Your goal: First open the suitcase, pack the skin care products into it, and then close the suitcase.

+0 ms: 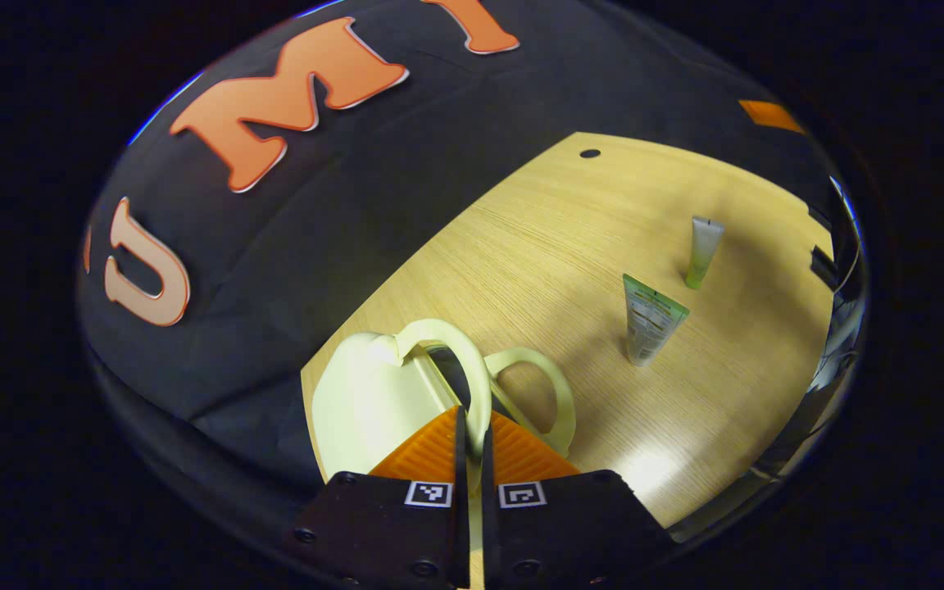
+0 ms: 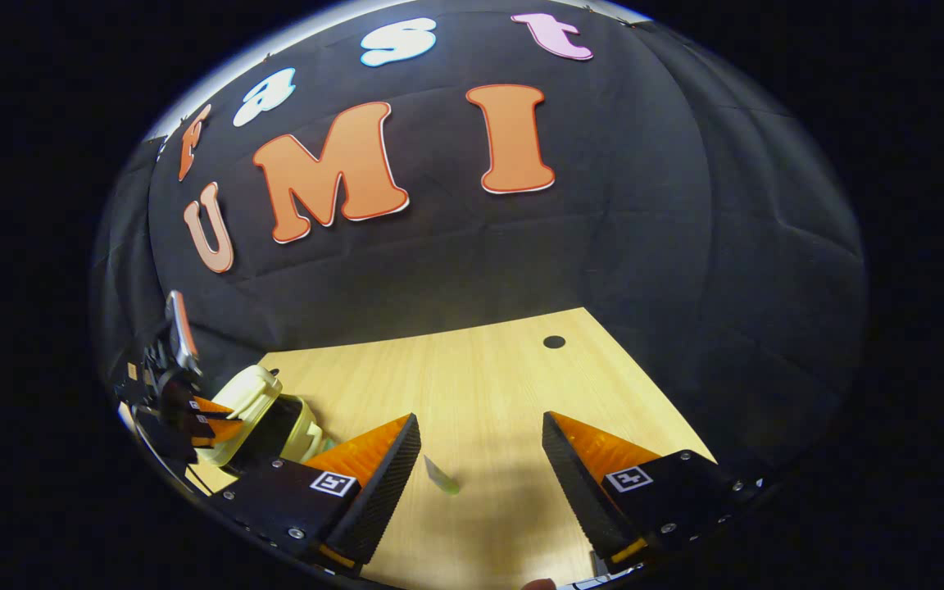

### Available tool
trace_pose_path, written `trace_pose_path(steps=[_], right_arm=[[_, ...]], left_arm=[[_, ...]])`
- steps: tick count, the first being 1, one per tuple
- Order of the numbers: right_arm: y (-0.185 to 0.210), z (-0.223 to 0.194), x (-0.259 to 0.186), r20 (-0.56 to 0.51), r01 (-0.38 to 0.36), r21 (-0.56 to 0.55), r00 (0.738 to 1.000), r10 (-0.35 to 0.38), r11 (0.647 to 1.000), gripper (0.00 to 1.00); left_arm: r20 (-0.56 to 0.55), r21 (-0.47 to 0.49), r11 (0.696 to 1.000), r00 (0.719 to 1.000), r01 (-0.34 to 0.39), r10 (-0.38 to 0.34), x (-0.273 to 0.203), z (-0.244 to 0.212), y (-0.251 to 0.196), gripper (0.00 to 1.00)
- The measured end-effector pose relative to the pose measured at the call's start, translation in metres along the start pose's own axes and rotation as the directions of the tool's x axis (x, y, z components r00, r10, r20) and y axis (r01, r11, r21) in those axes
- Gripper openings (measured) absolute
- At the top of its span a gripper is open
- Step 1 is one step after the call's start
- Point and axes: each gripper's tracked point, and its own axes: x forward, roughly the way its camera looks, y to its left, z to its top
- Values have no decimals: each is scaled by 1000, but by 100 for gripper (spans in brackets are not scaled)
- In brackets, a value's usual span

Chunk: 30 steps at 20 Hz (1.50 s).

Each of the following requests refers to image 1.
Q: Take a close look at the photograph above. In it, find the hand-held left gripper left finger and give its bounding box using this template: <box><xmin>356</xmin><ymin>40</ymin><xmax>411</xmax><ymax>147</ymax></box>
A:
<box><xmin>290</xmin><ymin>406</ymin><xmax>471</xmax><ymax>590</ymax></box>

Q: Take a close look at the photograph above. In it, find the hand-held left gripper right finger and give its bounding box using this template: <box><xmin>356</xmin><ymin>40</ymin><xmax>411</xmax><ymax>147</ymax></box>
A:
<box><xmin>482</xmin><ymin>410</ymin><xmax>678</xmax><ymax>590</ymax></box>

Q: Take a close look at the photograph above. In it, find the cream suitcase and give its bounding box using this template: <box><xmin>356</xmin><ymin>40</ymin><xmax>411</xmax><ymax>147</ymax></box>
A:
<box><xmin>302</xmin><ymin>318</ymin><xmax>578</xmax><ymax>492</ymax></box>

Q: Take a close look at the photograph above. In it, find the small pale green tube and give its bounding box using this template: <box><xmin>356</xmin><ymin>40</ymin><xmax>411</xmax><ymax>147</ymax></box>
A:
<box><xmin>684</xmin><ymin>216</ymin><xmax>726</xmax><ymax>290</ymax></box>

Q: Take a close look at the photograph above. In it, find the white tube with green label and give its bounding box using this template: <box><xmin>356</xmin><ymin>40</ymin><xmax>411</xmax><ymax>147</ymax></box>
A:
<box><xmin>622</xmin><ymin>273</ymin><xmax>691</xmax><ymax>367</ymax></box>

